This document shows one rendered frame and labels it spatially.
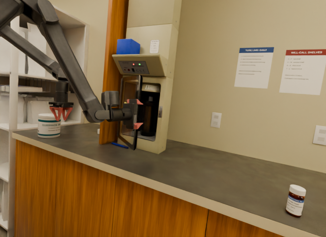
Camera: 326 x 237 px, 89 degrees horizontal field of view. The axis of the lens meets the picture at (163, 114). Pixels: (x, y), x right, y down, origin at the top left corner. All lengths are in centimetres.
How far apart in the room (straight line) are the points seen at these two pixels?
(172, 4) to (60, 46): 68
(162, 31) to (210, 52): 48
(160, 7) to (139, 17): 15
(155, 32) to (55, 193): 116
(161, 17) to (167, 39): 14
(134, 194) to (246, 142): 87
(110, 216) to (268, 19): 154
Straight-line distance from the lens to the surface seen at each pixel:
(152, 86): 108
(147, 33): 114
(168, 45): 104
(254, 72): 136
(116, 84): 120
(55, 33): 72
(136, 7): 125
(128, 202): 92
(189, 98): 139
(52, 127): 134
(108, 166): 88
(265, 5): 150
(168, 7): 113
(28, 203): 162
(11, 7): 73
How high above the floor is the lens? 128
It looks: 6 degrees down
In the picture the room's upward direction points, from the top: 6 degrees clockwise
